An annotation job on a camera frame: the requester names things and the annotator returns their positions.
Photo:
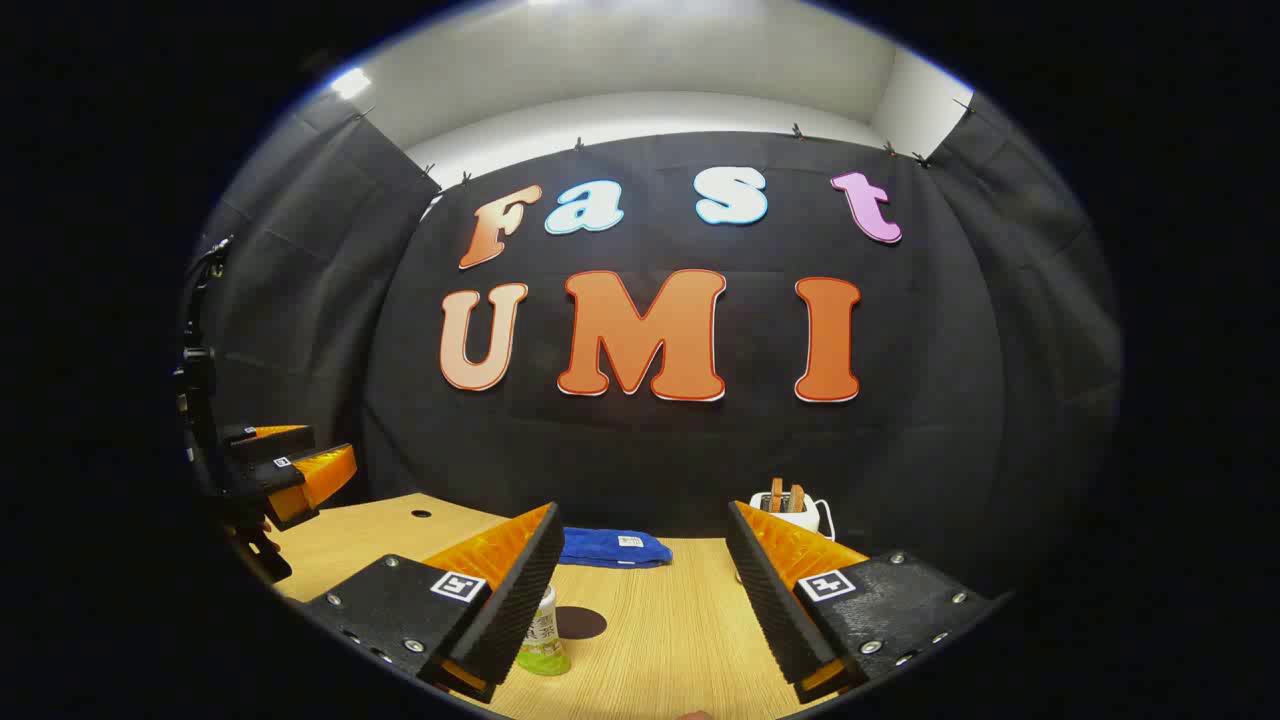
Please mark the black backdrop cloth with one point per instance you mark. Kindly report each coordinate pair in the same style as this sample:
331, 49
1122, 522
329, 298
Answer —
700, 450

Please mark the blue folded towel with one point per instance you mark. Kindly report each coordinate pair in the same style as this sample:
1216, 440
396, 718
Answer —
610, 548

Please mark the white toaster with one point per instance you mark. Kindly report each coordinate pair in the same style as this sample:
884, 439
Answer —
785, 518

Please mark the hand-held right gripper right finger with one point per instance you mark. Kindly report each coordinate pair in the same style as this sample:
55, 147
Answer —
770, 600

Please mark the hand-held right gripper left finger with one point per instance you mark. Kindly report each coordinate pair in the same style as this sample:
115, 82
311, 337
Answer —
525, 600

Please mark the clear water bottle white label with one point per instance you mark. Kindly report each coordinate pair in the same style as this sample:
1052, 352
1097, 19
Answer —
545, 640

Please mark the dark brown round coaster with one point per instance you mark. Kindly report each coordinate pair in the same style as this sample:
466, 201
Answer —
585, 622

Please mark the toast slice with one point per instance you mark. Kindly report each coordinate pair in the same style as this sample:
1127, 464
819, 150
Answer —
797, 498
776, 494

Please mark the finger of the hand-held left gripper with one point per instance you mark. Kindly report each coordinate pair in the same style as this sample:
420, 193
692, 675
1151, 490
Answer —
280, 443
300, 480

